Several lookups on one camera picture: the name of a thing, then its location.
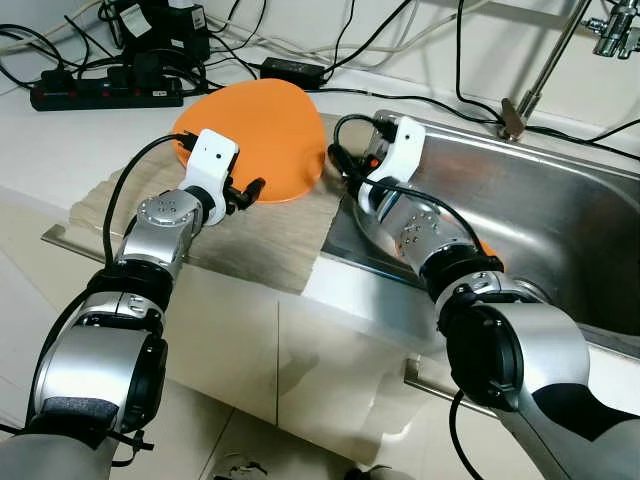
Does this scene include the large orange plastic bowl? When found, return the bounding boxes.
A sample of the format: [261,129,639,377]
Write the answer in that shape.
[172,80,326,204]

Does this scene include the beige woven mat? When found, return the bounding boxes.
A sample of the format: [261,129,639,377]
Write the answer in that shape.
[68,115,351,296]

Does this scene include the black power adapter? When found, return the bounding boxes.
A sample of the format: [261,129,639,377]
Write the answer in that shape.
[260,57,329,86]

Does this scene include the steel faucet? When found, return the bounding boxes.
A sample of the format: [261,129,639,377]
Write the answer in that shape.
[497,0,640,141]

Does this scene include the black power strip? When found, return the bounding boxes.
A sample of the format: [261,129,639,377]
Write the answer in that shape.
[30,78,186,111]

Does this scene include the black charger device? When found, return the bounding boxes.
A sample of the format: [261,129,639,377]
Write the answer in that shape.
[100,0,209,86]

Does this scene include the stainless steel sink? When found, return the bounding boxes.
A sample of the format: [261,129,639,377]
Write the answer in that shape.
[320,110,640,356]

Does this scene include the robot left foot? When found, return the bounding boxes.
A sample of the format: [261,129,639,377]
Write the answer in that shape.
[215,455,271,480]

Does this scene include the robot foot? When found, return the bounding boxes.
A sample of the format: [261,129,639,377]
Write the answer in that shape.
[215,455,271,480]
[345,465,401,480]

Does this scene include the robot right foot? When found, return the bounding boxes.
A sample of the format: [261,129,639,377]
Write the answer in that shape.
[345,465,401,480]

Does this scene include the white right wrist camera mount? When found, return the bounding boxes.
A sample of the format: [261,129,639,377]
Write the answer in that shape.
[358,117,426,213]

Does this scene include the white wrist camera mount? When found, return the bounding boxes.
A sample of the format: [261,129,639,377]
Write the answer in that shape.
[183,128,241,199]
[358,117,426,213]

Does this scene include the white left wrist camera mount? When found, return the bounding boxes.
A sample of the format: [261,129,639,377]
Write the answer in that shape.
[183,128,241,199]

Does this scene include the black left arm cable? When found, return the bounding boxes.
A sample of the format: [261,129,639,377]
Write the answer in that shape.
[100,133,201,266]

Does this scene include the silver drawer handle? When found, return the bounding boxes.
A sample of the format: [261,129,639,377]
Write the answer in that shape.
[403,358,471,406]

